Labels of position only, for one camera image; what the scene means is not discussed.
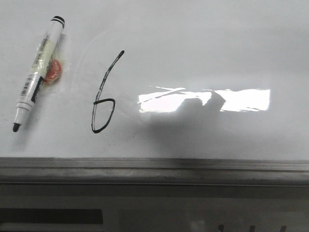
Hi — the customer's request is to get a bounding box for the red round magnet taped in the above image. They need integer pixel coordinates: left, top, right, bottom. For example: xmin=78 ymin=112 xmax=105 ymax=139
xmin=44 ymin=59 xmax=62 ymax=83

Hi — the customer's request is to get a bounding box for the white black dry-erase marker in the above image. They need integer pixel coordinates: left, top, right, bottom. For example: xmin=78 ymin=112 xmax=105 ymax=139
xmin=13 ymin=15 xmax=65 ymax=132

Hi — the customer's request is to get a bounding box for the white slotted appliance panel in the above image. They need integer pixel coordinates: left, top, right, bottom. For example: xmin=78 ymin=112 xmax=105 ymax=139
xmin=0 ymin=184 xmax=309 ymax=232

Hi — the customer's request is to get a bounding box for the white whiteboard with aluminium frame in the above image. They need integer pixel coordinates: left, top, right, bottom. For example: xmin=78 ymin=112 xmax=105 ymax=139
xmin=0 ymin=0 xmax=309 ymax=186

